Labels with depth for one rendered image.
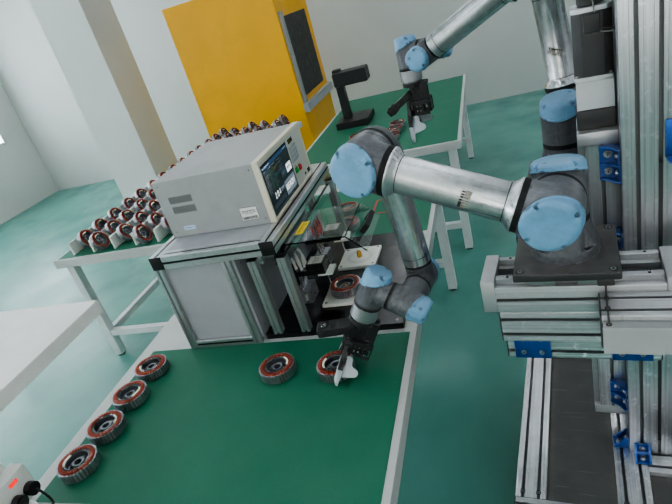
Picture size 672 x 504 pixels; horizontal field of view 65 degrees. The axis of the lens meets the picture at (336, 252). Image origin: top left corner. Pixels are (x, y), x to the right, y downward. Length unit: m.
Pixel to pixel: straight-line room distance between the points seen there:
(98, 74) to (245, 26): 1.44
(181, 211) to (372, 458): 1.00
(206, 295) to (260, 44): 3.85
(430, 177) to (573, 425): 1.19
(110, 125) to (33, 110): 3.87
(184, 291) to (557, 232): 1.19
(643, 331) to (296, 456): 0.83
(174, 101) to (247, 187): 6.45
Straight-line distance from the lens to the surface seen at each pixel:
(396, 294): 1.35
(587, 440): 2.02
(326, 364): 1.57
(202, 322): 1.87
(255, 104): 5.52
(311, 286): 1.87
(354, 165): 1.15
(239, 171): 1.67
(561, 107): 1.69
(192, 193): 1.77
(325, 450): 1.37
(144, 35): 8.08
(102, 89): 5.68
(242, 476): 1.41
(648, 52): 1.34
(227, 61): 5.53
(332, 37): 7.08
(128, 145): 5.73
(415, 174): 1.14
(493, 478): 2.19
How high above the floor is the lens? 1.71
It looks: 26 degrees down
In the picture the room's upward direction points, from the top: 17 degrees counter-clockwise
